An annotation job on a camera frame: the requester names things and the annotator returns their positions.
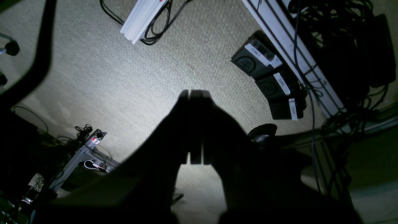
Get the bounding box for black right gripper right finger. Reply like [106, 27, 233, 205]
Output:
[190, 90, 362, 224]

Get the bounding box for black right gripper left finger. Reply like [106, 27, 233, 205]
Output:
[41, 90, 189, 224]

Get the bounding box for black foot pedal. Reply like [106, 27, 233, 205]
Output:
[268, 98, 307, 120]
[231, 30, 284, 80]
[255, 71, 300, 100]

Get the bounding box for aluminium frame rail lower left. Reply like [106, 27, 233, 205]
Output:
[49, 129, 120, 192]

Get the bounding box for black cable bundle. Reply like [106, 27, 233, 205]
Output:
[288, 0, 397, 106]

